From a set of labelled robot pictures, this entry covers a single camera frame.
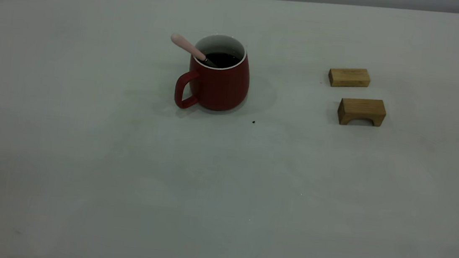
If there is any pink handled metal spoon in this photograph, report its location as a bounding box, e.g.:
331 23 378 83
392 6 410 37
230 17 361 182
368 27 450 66
169 33 222 68

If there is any dark coffee liquid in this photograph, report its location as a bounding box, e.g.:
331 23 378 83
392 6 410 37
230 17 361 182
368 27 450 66
204 51 242 70

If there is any red ceramic mug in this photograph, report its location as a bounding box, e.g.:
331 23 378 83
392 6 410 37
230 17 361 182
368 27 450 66
174 30 254 115

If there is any plain rectangular wooden block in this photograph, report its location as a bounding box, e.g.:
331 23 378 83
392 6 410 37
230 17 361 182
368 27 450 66
328 65 371 91

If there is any arched wooden block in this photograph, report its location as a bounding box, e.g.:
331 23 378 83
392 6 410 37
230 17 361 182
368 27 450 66
337 96 388 129

